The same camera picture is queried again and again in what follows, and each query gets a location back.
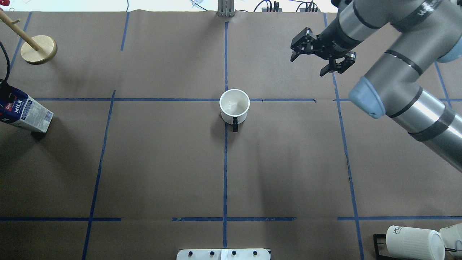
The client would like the wooden mug tree stand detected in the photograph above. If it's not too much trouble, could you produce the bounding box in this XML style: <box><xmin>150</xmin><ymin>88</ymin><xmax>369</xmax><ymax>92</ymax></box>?
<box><xmin>0</xmin><ymin>10</ymin><xmax>57</xmax><ymax>65</ymax></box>

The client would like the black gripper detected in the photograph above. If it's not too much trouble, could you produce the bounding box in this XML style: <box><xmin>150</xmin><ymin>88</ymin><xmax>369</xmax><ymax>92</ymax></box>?
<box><xmin>290</xmin><ymin>27</ymin><xmax>356</xmax><ymax>77</ymax></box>

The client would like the white ribbed HOME mug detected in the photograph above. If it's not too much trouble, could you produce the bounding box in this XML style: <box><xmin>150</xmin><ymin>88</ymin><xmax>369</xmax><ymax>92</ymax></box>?
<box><xmin>386</xmin><ymin>225</ymin><xmax>445</xmax><ymax>260</ymax></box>

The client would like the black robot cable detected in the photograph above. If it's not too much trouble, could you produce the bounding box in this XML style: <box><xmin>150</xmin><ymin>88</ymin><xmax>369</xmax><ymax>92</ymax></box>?
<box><xmin>0</xmin><ymin>41</ymin><xmax>10</xmax><ymax>85</ymax></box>

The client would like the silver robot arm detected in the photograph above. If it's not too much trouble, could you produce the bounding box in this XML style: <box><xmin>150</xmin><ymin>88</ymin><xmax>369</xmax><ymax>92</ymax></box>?
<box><xmin>290</xmin><ymin>0</ymin><xmax>462</xmax><ymax>170</ymax></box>

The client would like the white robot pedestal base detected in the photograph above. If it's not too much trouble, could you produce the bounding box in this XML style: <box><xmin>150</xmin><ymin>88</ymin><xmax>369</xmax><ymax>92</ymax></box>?
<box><xmin>176</xmin><ymin>248</ymin><xmax>272</xmax><ymax>260</ymax></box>

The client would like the grey aluminium frame post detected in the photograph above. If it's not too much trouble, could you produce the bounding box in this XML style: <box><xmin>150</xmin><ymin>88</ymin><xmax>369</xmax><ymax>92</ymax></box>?
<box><xmin>217</xmin><ymin>0</ymin><xmax>236</xmax><ymax>17</ymax></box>

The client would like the white smiley mug black handle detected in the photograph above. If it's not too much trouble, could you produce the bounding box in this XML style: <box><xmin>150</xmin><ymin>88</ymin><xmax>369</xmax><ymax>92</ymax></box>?
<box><xmin>218</xmin><ymin>89</ymin><xmax>250</xmax><ymax>132</ymax></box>

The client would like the blue Pascual milk carton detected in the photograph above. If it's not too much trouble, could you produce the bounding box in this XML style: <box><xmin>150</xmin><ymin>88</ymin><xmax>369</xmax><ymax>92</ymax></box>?
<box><xmin>0</xmin><ymin>83</ymin><xmax>53</xmax><ymax>133</ymax></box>

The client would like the black wire mug rack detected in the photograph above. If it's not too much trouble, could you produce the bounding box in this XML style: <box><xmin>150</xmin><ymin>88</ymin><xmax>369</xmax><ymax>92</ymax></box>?
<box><xmin>373</xmin><ymin>234</ymin><xmax>394</xmax><ymax>260</ymax></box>

